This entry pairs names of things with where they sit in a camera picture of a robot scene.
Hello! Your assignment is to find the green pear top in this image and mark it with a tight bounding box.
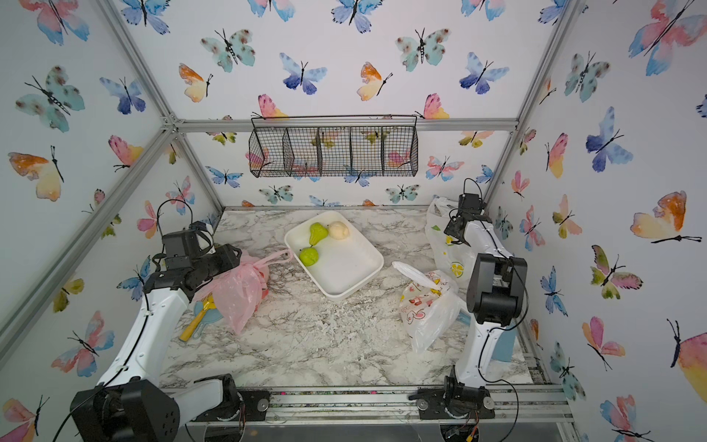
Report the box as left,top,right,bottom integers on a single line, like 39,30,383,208
309,222,329,247

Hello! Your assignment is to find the pink plastic bag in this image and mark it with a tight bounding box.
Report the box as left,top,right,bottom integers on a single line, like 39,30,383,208
194,249,294,335

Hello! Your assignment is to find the beige pear top right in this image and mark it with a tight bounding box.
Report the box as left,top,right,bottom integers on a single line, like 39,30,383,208
328,221,351,241

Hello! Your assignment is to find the clear white plastic bag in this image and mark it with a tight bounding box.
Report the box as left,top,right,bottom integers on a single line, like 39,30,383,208
392,262,469,354

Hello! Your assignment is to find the white rectangular tray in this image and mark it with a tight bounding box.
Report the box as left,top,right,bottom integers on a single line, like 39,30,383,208
284,211,384,301

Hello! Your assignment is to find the green pear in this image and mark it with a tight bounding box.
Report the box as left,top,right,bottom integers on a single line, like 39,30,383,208
298,247,320,267
309,222,329,247

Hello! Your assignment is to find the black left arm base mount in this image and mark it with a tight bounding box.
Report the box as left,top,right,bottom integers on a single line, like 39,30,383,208
193,374,272,424

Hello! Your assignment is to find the black wire wall basket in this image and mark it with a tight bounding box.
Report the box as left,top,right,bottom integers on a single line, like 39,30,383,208
246,114,419,179

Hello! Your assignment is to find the aluminium front rail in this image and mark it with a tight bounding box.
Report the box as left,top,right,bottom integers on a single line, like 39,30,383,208
239,384,574,425

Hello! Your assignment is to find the lemon print plastic bag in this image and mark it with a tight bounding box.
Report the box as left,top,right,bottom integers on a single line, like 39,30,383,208
425,196,488,293

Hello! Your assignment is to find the yellow toy shovel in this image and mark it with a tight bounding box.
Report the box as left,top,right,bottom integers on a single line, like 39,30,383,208
179,294,217,343

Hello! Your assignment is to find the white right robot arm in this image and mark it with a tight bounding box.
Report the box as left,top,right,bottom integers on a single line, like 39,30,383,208
444,193,527,419

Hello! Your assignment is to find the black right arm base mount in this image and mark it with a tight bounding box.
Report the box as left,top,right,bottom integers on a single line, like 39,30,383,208
408,366,495,421

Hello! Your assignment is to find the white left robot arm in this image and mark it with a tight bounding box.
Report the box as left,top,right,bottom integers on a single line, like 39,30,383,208
67,228,245,441

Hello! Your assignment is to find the light blue dustpan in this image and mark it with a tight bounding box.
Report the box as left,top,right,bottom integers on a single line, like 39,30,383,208
492,329,517,363

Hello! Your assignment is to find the light blue toy scoop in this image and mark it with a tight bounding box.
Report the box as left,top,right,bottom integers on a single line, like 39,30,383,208
193,301,223,339

